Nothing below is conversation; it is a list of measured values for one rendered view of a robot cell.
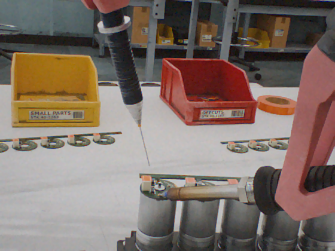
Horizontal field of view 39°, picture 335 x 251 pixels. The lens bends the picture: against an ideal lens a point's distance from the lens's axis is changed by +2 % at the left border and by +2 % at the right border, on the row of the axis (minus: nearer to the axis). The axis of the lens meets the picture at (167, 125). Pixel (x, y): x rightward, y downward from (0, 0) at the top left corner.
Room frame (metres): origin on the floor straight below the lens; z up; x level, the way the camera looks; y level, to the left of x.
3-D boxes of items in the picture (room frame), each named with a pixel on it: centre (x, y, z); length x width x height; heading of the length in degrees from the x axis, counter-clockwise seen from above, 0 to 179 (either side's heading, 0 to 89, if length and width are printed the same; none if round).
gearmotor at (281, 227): (0.27, -0.08, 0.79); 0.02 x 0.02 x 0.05
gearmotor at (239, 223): (0.27, -0.05, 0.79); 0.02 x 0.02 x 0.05
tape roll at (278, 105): (0.67, -0.16, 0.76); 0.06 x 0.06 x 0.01
